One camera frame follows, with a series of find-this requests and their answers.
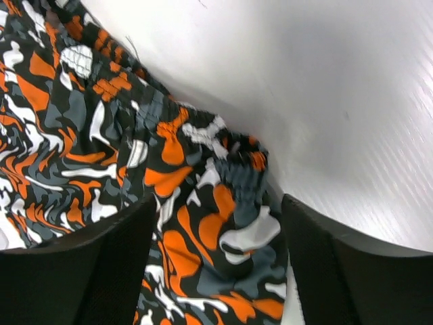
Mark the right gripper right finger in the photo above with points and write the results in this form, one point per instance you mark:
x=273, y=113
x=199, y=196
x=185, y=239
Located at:
x=344, y=276

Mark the orange black camo shorts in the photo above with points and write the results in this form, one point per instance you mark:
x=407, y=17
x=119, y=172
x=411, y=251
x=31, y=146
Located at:
x=86, y=132

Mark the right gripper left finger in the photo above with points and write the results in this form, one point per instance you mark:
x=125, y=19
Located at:
x=91, y=276

